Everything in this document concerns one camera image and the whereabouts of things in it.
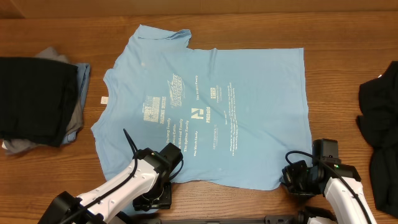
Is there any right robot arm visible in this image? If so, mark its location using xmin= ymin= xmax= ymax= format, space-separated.
xmin=281 ymin=139 xmax=376 ymax=224

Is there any folded grey garment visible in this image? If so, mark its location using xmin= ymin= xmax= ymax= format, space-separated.
xmin=1 ymin=47 xmax=90 ymax=154

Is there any light blue printed t-shirt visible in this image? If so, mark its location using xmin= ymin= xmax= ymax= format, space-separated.
xmin=91 ymin=26 xmax=312 ymax=190

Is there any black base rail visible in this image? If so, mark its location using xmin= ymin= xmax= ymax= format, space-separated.
xmin=126 ymin=215 xmax=298 ymax=224

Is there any black t-shirt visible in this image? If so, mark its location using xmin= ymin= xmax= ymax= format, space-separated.
xmin=356 ymin=61 xmax=397 ymax=217

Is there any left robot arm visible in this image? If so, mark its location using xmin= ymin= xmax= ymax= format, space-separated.
xmin=39 ymin=143 xmax=183 ymax=224

